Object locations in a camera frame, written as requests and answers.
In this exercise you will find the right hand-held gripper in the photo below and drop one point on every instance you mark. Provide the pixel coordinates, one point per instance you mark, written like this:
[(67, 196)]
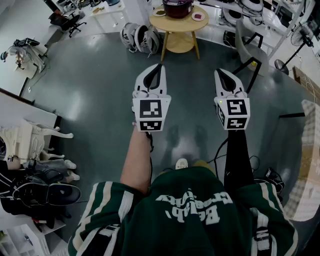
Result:
[(235, 110)]

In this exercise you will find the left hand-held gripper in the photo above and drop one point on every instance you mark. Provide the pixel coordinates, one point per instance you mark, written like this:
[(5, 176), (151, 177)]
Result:
[(150, 110)]

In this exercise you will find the dark red rice cooker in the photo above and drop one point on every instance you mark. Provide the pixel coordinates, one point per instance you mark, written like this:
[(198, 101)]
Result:
[(177, 8)]

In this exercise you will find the person's left forearm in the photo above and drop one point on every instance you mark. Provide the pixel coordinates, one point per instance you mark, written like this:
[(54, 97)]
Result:
[(137, 160)]

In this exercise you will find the person's right forearm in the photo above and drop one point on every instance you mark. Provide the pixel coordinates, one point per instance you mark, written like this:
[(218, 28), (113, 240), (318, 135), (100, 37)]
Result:
[(237, 160)]

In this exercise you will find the grey chair with black legs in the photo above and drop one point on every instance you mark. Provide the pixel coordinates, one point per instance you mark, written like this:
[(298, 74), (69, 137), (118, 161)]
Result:
[(250, 50)]

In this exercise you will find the round wooden side table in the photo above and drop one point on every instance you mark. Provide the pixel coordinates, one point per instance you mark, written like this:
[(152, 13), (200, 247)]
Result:
[(180, 23)]

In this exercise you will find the white plate with green food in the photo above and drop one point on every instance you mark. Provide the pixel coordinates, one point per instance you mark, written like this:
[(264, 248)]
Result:
[(159, 12)]

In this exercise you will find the white plate with red food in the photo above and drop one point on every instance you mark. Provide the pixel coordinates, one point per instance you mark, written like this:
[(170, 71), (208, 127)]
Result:
[(198, 16)]

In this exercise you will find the white desk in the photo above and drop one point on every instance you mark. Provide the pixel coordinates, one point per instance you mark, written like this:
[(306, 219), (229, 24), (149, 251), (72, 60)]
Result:
[(112, 12)]

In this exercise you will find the person's white shoe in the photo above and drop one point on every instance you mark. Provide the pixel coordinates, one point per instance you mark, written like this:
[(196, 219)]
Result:
[(181, 163)]

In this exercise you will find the black standing fan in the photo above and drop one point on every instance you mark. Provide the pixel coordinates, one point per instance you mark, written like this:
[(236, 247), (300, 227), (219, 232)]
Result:
[(300, 35)]

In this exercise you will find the food packets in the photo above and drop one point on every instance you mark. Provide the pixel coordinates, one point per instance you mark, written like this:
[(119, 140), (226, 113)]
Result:
[(98, 10)]

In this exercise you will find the black power adapter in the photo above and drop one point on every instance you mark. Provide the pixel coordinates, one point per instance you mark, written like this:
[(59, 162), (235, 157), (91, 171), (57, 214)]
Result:
[(270, 172)]

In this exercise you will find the black office chair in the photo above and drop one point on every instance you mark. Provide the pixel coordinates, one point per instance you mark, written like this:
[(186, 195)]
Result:
[(68, 22)]

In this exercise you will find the white table with dark edge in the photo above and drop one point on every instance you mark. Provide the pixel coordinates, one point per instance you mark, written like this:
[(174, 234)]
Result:
[(22, 107)]

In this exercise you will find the white ornate chair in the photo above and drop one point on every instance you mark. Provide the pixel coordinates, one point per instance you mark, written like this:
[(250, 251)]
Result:
[(27, 135)]

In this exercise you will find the green striped jersey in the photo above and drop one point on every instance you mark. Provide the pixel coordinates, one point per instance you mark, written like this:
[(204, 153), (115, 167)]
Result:
[(180, 225)]

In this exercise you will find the pile of black gear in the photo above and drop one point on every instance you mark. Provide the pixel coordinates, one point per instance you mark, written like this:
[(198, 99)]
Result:
[(37, 195)]

